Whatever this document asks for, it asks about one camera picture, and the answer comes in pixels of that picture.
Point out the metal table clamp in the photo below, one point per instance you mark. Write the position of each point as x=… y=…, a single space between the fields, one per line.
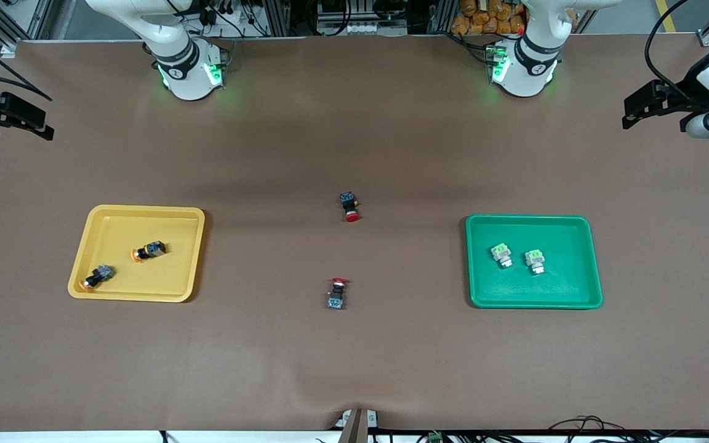
x=356 y=424

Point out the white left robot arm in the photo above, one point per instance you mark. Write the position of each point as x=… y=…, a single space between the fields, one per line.
x=527 y=74

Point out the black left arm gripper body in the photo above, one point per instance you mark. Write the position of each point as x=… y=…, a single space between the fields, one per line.
x=684 y=93

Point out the green plastic tray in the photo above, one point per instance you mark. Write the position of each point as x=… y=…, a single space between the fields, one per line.
x=564 y=283

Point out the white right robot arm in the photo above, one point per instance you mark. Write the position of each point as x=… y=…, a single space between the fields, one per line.
x=185 y=74

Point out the red push button switch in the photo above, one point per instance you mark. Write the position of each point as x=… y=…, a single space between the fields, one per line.
x=349 y=208
x=337 y=294

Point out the green push button switch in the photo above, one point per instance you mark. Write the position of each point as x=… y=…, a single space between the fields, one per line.
x=535 y=261
x=502 y=255

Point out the bag of orange snacks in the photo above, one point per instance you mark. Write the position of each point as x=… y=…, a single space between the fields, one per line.
x=484 y=15

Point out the yellow plastic tray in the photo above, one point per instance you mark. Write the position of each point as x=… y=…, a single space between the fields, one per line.
x=164 y=277

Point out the white power strip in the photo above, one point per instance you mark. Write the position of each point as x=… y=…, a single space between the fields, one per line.
x=360 y=27

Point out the orange push button switch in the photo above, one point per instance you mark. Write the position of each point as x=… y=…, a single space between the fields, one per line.
x=98 y=277
x=150 y=251

